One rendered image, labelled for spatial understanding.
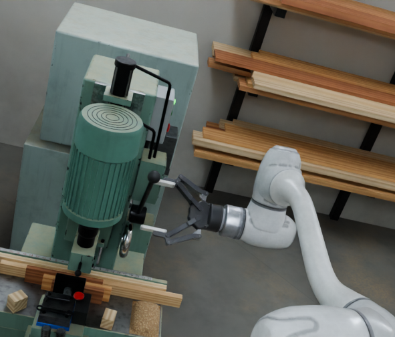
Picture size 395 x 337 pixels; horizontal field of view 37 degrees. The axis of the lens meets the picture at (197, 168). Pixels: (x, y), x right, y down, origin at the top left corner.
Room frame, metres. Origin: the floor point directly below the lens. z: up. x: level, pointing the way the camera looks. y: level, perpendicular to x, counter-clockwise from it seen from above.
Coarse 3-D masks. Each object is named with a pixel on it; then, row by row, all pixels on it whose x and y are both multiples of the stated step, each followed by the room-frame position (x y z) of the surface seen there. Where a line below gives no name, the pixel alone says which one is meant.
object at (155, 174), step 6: (150, 174) 1.31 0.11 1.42; (156, 174) 1.32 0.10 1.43; (150, 180) 1.31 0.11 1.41; (156, 180) 1.31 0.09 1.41; (150, 186) 1.35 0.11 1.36; (144, 192) 1.41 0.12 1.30; (144, 198) 1.43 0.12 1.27; (132, 204) 1.58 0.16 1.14; (132, 210) 1.54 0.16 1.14; (138, 210) 1.51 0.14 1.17; (144, 210) 1.55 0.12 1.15; (132, 216) 1.53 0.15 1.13; (138, 216) 1.53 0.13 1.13; (144, 216) 1.54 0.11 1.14; (132, 222) 1.54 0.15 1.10; (138, 222) 1.53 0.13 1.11
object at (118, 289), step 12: (0, 264) 1.35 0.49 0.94; (12, 264) 1.36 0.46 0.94; (24, 264) 1.38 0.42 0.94; (24, 276) 1.37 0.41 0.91; (120, 288) 1.41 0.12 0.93; (132, 288) 1.42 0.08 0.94; (144, 288) 1.44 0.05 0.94; (144, 300) 1.43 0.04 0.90; (156, 300) 1.43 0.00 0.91; (168, 300) 1.44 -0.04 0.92; (180, 300) 1.44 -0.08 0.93
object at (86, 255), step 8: (96, 240) 1.43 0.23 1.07; (72, 248) 1.37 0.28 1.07; (80, 248) 1.38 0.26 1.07; (88, 248) 1.39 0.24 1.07; (72, 256) 1.35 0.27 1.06; (80, 256) 1.35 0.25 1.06; (88, 256) 1.35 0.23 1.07; (72, 264) 1.35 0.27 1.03; (88, 264) 1.36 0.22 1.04; (88, 272) 1.36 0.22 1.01
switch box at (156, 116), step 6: (162, 90) 1.75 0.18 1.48; (162, 96) 1.70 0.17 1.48; (156, 102) 1.69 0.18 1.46; (162, 102) 1.69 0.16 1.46; (168, 102) 1.69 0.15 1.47; (156, 108) 1.69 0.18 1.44; (162, 108) 1.69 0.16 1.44; (168, 108) 1.69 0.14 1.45; (156, 114) 1.69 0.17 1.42; (168, 114) 1.69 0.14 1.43; (156, 120) 1.69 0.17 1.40; (168, 120) 1.70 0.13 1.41; (150, 126) 1.69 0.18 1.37; (156, 126) 1.69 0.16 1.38; (162, 126) 1.69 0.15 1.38; (150, 132) 1.69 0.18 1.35; (156, 132) 1.69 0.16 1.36; (162, 132) 1.69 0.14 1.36; (150, 138) 1.69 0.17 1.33; (162, 138) 1.69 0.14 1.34
